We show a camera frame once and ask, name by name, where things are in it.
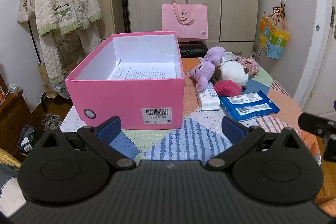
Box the blue wet wipes pack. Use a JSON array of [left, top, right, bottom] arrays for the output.
[[219, 90, 280, 122]]

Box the white tissue pack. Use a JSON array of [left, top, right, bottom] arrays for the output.
[[196, 82, 220, 111]]

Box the red fluffy pompom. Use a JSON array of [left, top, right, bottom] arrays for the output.
[[214, 80, 242, 97]]

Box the white round plush toy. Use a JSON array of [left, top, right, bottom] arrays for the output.
[[210, 61, 249, 90]]

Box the pink cardboard storage box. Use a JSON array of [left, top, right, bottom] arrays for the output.
[[65, 31, 185, 130]]

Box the purple plush toy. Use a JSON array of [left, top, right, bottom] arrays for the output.
[[190, 47, 225, 93]]

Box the pink floral fabric scrunchie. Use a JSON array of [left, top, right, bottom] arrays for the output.
[[237, 56, 260, 78]]

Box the white door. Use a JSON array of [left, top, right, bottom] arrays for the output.
[[294, 0, 335, 119]]

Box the patchwork tablecloth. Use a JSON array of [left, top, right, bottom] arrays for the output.
[[59, 57, 323, 167]]

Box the brown paper bag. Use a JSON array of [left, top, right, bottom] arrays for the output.
[[37, 64, 59, 99]]

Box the wooden side cabinet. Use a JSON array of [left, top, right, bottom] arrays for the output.
[[0, 77, 33, 161]]

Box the colourful paper gift bag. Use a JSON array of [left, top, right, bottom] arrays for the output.
[[258, 0, 290, 59]]

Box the black suitcase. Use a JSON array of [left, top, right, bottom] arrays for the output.
[[179, 42, 208, 58]]

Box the pink tote bag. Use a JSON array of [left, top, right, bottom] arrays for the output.
[[161, 0, 209, 43]]

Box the cream knitted cardigan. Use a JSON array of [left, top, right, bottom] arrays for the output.
[[35, 0, 102, 85]]

